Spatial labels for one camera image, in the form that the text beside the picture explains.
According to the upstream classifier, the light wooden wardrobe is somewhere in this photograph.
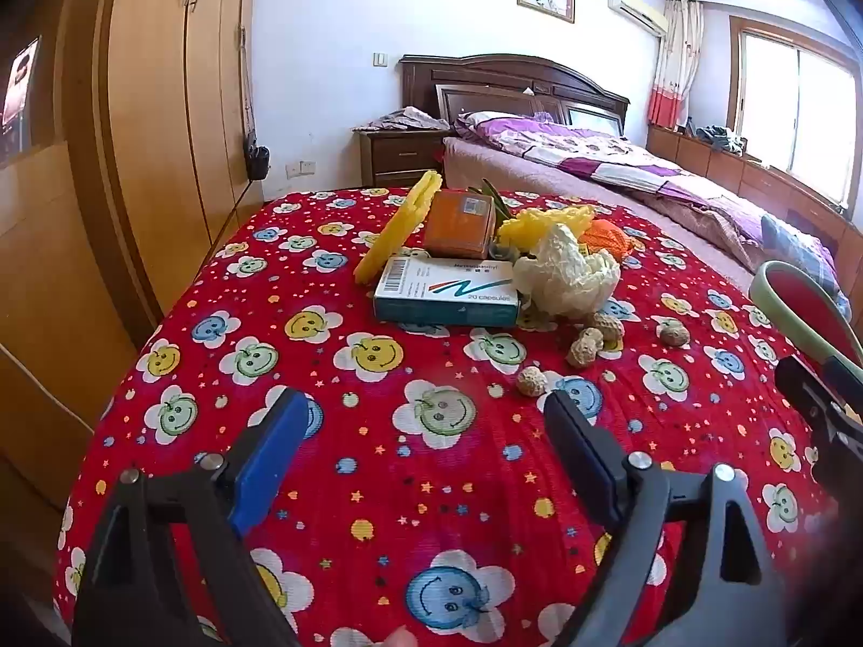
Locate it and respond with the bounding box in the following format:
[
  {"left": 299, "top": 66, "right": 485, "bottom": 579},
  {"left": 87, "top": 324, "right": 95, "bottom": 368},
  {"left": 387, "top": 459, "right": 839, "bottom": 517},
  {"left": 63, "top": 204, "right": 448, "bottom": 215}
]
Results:
[{"left": 0, "top": 0, "right": 267, "bottom": 554}]

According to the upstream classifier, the white and red curtain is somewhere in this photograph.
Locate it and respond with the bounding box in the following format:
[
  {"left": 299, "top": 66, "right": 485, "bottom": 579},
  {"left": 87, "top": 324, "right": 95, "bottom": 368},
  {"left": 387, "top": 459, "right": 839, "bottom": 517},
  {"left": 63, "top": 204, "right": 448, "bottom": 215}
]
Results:
[{"left": 648, "top": 0, "right": 706, "bottom": 129}]

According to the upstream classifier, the crumpled yellow mesh net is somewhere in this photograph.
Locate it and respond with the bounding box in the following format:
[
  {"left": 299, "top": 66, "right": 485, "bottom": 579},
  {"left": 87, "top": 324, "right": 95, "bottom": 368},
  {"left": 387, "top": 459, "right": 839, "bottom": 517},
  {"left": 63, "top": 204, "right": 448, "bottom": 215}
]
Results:
[{"left": 497, "top": 205, "right": 598, "bottom": 253}]

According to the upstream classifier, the black charger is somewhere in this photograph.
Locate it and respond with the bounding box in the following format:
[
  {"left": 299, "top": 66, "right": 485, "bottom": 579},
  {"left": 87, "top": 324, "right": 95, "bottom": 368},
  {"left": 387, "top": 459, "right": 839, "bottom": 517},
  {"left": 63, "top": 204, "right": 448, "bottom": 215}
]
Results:
[{"left": 244, "top": 138, "right": 272, "bottom": 182}]

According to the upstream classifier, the dark clothes pile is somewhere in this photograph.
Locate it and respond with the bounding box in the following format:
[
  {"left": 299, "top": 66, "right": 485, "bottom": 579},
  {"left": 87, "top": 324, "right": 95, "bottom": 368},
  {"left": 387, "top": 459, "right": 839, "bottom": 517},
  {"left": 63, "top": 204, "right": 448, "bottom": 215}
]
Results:
[{"left": 694, "top": 125, "right": 749, "bottom": 153}]

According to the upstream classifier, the red smiley printed blanket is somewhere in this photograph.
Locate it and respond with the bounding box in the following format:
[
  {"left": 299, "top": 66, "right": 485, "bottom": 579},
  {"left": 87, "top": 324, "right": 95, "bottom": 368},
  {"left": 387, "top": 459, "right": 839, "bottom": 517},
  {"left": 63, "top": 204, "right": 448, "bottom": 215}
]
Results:
[{"left": 54, "top": 187, "right": 844, "bottom": 647}]

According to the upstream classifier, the orange foam net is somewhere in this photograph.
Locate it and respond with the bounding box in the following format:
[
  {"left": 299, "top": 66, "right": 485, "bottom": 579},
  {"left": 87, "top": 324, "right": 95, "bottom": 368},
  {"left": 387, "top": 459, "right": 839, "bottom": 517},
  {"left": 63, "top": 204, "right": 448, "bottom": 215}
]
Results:
[{"left": 581, "top": 216, "right": 641, "bottom": 264}]

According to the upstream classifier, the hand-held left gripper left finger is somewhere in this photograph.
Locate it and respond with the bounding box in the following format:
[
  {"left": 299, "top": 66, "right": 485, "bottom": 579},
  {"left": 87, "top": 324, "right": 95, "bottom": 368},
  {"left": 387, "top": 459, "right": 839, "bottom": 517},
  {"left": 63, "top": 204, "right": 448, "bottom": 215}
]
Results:
[{"left": 71, "top": 387, "right": 310, "bottom": 647}]

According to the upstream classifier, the dark wooden nightstand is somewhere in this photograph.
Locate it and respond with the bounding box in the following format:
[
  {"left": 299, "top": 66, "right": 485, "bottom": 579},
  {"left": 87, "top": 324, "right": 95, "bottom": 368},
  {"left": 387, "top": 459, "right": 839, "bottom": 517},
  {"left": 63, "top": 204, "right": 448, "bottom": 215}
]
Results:
[{"left": 356, "top": 128, "right": 453, "bottom": 188}]

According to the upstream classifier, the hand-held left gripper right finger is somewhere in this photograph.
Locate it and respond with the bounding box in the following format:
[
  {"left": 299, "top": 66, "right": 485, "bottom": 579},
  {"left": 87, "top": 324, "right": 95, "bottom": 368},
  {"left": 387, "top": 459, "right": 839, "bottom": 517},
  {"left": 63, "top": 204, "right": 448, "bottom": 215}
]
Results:
[{"left": 543, "top": 389, "right": 790, "bottom": 647}]

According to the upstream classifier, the bed with pink sheet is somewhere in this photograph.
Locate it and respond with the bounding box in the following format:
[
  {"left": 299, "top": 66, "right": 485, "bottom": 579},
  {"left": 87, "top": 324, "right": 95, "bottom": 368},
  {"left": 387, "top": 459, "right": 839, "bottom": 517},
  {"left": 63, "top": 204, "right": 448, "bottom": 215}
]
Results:
[{"left": 441, "top": 136, "right": 851, "bottom": 298}]

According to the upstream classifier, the window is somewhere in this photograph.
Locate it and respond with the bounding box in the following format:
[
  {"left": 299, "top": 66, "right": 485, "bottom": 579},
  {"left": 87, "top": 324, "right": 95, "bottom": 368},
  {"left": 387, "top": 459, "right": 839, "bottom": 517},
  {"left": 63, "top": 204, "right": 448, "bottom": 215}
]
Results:
[{"left": 731, "top": 17, "right": 863, "bottom": 210}]

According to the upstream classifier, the pink crumpled cloth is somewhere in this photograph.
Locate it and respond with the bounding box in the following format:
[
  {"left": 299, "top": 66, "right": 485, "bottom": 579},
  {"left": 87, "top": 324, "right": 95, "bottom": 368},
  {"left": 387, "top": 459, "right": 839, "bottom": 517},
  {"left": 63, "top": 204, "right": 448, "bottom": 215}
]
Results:
[{"left": 351, "top": 106, "right": 453, "bottom": 134}]

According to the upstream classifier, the dark wooden headboard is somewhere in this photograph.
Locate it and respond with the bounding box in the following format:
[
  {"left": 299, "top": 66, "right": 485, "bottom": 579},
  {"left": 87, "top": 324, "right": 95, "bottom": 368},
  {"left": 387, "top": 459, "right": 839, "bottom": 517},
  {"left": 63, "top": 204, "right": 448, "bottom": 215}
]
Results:
[{"left": 399, "top": 54, "right": 631, "bottom": 142}]

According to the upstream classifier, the red bin with green rim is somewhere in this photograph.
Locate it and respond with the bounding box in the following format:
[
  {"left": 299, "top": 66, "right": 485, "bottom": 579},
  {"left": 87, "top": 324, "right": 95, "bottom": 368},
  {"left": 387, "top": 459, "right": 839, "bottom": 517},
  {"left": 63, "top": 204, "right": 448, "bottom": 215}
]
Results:
[{"left": 748, "top": 259, "right": 863, "bottom": 368}]

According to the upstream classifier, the wooden window cabinet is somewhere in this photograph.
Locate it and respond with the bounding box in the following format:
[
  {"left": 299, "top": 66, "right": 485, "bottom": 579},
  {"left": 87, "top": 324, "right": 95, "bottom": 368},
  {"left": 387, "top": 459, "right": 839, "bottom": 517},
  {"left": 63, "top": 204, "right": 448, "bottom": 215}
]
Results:
[{"left": 646, "top": 125, "right": 863, "bottom": 264}]

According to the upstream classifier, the yellow foam net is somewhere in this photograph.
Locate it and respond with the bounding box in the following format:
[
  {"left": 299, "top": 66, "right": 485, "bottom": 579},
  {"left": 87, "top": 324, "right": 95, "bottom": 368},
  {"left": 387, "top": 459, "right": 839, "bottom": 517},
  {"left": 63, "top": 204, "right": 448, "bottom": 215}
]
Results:
[{"left": 354, "top": 170, "right": 444, "bottom": 284}]

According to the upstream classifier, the white air conditioner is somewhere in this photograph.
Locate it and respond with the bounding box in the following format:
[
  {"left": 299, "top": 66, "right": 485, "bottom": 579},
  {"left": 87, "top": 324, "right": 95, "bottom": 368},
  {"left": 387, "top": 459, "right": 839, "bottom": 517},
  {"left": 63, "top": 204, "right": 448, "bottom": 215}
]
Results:
[{"left": 608, "top": 0, "right": 668, "bottom": 36}]

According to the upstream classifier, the dark glossy screen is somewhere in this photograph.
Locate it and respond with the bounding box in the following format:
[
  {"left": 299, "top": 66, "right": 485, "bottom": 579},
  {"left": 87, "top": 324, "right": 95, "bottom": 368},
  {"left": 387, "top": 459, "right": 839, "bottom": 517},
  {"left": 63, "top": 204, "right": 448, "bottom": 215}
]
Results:
[{"left": 0, "top": 37, "right": 42, "bottom": 169}]

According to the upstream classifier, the blue plaid cloth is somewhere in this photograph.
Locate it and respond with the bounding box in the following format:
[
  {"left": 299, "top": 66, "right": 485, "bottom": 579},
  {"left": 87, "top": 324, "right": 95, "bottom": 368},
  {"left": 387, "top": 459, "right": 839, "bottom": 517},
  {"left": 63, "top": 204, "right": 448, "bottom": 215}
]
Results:
[{"left": 762, "top": 214, "right": 852, "bottom": 314}]

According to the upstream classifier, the green wrapper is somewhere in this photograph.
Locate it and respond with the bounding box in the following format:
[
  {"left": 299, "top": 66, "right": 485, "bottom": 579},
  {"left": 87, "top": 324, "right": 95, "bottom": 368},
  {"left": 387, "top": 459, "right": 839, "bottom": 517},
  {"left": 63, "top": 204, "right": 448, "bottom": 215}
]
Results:
[{"left": 468, "top": 178, "right": 513, "bottom": 223}]

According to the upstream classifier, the white foam net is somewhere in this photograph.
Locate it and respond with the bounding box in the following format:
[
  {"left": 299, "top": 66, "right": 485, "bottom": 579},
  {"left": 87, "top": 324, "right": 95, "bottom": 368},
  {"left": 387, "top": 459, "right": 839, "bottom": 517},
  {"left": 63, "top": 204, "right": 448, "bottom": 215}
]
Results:
[{"left": 512, "top": 222, "right": 621, "bottom": 318}]

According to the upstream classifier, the white teal medicine box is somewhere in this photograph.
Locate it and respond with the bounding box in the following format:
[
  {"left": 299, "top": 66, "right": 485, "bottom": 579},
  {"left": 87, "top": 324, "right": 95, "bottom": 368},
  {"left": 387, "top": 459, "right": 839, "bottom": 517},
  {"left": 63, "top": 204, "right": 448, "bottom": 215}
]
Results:
[{"left": 373, "top": 252, "right": 523, "bottom": 328}]

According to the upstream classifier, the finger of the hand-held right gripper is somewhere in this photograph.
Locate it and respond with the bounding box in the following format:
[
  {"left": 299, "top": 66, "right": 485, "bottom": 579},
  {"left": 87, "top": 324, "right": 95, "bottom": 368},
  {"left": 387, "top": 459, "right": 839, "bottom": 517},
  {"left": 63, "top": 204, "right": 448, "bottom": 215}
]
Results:
[
  {"left": 805, "top": 411, "right": 863, "bottom": 486},
  {"left": 774, "top": 354, "right": 863, "bottom": 419}
]

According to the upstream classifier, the yellow orange cardboard box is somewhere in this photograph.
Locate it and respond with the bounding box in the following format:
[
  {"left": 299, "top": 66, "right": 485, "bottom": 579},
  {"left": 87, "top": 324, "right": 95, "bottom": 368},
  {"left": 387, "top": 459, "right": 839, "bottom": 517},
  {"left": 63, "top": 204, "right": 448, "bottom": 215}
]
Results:
[{"left": 423, "top": 190, "right": 498, "bottom": 260}]

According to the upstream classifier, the purple floral quilt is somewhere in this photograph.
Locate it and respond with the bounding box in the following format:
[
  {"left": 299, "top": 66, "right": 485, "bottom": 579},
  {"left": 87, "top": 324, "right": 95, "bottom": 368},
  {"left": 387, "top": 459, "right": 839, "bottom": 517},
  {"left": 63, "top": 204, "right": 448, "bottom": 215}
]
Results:
[{"left": 455, "top": 111, "right": 776, "bottom": 250}]

